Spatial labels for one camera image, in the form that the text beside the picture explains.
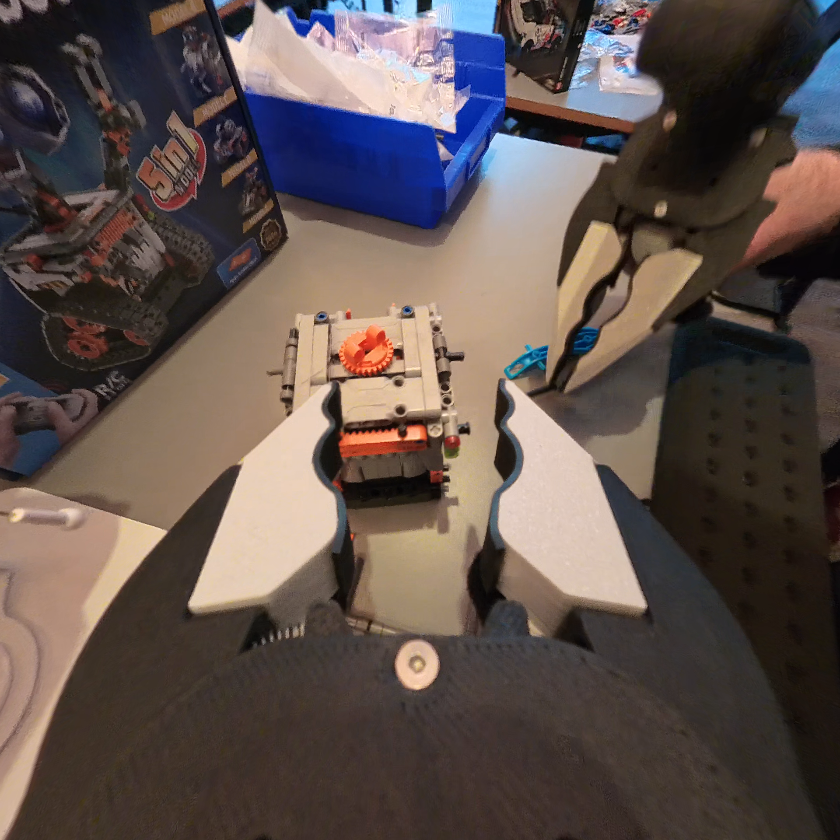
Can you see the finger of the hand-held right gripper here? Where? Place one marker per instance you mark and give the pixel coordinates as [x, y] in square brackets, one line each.
[587, 262]
[649, 295]

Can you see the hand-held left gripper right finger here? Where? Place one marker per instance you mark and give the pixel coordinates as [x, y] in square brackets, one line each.
[564, 525]

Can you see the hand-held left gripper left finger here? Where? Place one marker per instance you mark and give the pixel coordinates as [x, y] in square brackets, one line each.
[275, 525]

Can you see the blue plastic toy wrench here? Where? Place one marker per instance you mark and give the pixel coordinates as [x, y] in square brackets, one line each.
[525, 362]

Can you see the grey bent toy tube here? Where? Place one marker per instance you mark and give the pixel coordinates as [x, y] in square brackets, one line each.
[371, 623]

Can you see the grey orange toy block model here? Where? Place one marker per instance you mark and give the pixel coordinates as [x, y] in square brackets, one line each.
[387, 394]

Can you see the person's right hand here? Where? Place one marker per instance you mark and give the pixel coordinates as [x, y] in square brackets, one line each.
[807, 197]

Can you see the clear bags of toy parts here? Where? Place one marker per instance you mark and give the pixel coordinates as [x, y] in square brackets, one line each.
[617, 52]

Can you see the wood-edged side table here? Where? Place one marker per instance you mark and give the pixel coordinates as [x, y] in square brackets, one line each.
[564, 105]

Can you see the dark perforated pad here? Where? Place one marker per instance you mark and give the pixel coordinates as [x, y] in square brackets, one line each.
[741, 492]

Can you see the black box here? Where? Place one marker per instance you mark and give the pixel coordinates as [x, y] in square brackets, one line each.
[544, 39]

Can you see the white stand with flat base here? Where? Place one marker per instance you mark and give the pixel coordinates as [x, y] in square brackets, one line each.
[79, 577]

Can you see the blue storage bin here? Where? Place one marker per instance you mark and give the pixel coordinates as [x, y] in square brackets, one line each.
[354, 164]

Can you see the clear plastic holder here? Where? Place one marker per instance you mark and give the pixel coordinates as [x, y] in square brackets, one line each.
[19, 656]

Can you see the dark printed toy kit box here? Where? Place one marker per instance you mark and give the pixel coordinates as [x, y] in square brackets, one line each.
[131, 229]

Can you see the clear plastic bags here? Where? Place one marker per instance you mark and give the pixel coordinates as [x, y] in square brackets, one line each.
[328, 59]

